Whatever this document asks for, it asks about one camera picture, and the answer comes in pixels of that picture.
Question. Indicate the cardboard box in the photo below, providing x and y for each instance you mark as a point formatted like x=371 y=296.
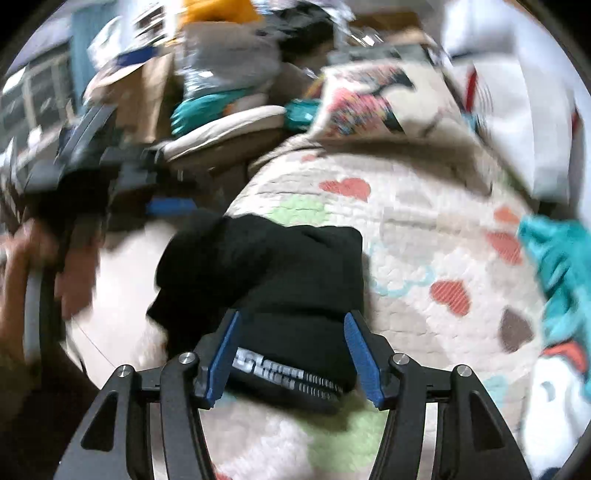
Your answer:
x=152 y=92

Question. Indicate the small teal packet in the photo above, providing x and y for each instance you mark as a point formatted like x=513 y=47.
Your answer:
x=302 y=115

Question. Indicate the white paper bag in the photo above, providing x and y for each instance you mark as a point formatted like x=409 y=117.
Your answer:
x=521 y=129

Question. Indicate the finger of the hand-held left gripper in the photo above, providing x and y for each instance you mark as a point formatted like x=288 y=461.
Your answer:
x=171 y=206

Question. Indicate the teal fleece blanket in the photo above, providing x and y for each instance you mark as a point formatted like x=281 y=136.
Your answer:
x=563 y=263

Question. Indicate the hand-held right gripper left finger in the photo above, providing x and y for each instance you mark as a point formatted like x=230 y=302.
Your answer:
x=221 y=360

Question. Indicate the heart print quilt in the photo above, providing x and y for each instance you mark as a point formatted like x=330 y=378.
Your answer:
x=415 y=230

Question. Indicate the teal cloth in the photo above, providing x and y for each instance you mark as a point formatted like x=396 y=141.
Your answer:
x=203 y=110

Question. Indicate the orange cloth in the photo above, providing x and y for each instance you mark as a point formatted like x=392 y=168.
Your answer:
x=217 y=11

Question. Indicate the person's left hand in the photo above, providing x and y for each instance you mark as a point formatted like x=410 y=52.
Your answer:
x=27 y=249

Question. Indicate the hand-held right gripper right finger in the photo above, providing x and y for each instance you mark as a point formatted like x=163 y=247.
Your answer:
x=364 y=360

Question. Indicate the floral printed pillow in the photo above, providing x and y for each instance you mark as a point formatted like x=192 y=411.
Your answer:
x=369 y=101

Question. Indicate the white framed window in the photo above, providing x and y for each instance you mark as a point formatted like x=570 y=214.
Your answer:
x=32 y=101

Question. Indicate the dark cloth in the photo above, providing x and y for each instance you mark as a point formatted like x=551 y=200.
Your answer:
x=300 y=37

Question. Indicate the black pants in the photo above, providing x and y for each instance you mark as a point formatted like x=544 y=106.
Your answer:
x=286 y=267

